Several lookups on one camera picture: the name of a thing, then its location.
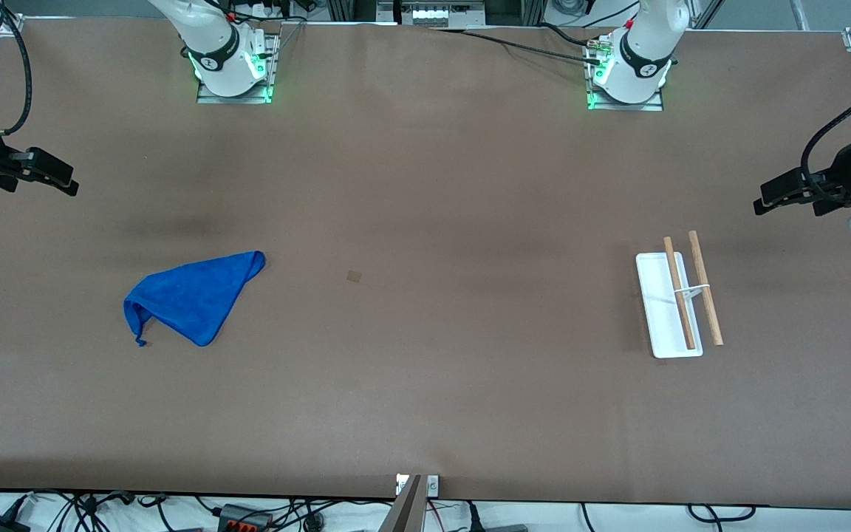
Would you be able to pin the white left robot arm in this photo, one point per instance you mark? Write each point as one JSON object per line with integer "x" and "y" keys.
{"x": 636, "y": 81}

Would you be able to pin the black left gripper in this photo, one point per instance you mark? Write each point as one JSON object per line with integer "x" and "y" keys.
{"x": 844, "y": 171}

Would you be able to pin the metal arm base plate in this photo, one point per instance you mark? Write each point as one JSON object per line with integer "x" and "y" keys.
{"x": 654, "y": 106}
{"x": 270, "y": 66}

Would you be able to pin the silver camera mount bracket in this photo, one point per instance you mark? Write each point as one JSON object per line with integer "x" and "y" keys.
{"x": 433, "y": 485}

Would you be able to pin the white power strip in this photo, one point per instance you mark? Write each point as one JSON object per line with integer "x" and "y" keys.
{"x": 433, "y": 15}

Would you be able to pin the blue microfibre towel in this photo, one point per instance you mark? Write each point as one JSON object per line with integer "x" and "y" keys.
{"x": 189, "y": 295}

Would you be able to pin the black plug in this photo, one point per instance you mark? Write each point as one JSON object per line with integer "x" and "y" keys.
{"x": 473, "y": 517}

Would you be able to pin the black orange connector box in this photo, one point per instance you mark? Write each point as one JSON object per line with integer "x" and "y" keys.
{"x": 244, "y": 521}

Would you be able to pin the white towel rack wooden bars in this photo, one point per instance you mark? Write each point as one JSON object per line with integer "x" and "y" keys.
{"x": 665, "y": 310}

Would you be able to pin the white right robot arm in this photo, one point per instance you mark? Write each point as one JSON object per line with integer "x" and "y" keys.
{"x": 222, "y": 66}

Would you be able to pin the grey camera pole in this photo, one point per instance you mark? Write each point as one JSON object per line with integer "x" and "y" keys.
{"x": 405, "y": 513}

